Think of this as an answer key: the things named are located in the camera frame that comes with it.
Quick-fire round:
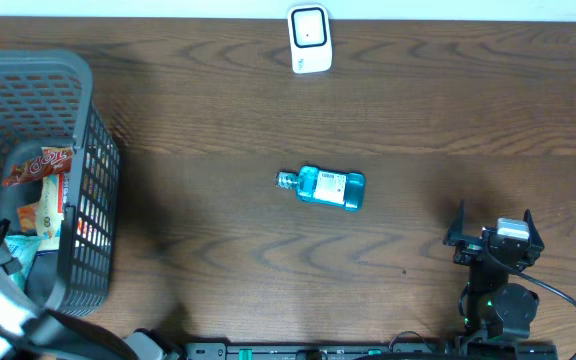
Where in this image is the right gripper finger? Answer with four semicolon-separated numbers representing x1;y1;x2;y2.
443;200;468;246
524;209;545;265

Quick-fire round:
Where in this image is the blue mouthwash bottle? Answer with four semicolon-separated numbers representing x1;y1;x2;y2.
274;165;366;212

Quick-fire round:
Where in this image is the yellow snack bag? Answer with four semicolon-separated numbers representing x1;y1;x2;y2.
35;173;70;252

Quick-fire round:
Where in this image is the red Top chocolate bar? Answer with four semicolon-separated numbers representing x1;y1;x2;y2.
2;147;74;186

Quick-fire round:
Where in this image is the teal wet wipes pack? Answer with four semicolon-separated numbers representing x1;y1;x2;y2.
5;235;42;291

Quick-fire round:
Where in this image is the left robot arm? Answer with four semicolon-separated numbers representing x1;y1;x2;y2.
0;220;186;360

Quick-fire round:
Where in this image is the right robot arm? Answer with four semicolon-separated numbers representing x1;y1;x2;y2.
443;206;544;347

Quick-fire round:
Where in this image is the white barcode scanner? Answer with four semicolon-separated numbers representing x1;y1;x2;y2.
287;4;333;74

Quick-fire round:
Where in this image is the small orange snack packet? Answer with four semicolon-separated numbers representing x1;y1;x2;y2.
17;202;38;233

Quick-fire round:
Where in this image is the grey plastic basket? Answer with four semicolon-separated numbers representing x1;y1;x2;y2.
0;50;120;317

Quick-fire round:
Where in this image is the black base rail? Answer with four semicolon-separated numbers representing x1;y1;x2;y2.
184;341;558;360

